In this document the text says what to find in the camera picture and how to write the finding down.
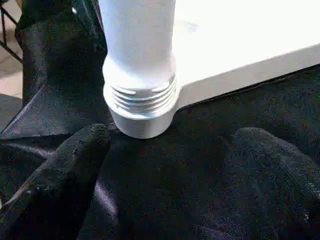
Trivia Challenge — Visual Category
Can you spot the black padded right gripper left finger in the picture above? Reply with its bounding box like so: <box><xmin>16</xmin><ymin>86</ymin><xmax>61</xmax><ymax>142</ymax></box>
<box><xmin>0</xmin><ymin>123</ymin><xmax>112</xmax><ymax>240</ymax></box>

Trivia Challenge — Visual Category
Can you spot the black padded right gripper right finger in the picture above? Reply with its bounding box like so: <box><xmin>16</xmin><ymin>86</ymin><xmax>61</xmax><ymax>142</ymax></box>
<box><xmin>224</xmin><ymin>127</ymin><xmax>320</xmax><ymax>240</ymax></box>

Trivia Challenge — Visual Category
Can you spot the white plastic table top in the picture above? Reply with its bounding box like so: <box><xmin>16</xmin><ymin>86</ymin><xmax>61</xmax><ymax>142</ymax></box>
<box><xmin>109</xmin><ymin>0</ymin><xmax>320</xmax><ymax>140</ymax></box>

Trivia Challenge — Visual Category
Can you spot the white plastic table leg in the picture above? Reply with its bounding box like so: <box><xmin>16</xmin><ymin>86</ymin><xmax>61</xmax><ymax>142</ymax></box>
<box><xmin>97</xmin><ymin>0</ymin><xmax>178</xmax><ymax>120</ymax></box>

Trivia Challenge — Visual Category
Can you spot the black work mat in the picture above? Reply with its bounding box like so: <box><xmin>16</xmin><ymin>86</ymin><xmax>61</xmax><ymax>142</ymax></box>
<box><xmin>0</xmin><ymin>0</ymin><xmax>320</xmax><ymax>240</ymax></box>

